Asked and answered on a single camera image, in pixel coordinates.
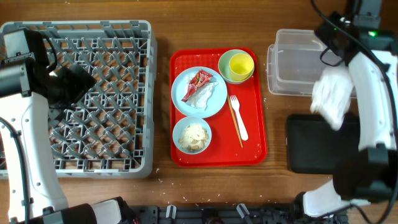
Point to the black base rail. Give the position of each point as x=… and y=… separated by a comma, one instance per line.
x=277, y=213

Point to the white tissue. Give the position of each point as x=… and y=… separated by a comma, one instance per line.
x=331, y=95

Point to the small light blue bowl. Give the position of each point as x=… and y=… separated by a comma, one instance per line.
x=183, y=123

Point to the red snack wrapper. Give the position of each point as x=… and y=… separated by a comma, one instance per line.
x=202, y=77

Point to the light blue plate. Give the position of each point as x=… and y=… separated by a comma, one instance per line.
x=215, y=102

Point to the clear plastic bin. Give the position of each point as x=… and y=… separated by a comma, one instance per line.
x=294, y=64

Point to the yellow cup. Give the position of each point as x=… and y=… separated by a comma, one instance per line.
x=241, y=66

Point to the green bowl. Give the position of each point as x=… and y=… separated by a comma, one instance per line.
x=223, y=65

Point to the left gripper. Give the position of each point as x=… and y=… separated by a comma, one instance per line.
x=81, y=83

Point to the red plastic tray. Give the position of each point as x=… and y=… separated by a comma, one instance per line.
x=224, y=148

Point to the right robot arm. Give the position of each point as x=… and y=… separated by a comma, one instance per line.
x=367, y=67

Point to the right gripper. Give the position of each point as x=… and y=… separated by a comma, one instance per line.
x=323, y=30

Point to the white plastic fork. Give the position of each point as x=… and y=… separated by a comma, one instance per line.
x=236, y=106

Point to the white napkin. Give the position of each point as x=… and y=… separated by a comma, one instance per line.
x=200, y=98

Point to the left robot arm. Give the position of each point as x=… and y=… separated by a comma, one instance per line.
x=34, y=91

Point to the wooden chopstick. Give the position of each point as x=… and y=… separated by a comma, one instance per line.
x=234, y=121

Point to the black tray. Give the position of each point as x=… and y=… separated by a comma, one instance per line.
x=314, y=147

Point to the food scraps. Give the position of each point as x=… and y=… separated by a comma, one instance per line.
x=193, y=138

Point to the grey dishwasher rack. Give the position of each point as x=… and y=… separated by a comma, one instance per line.
x=109, y=133

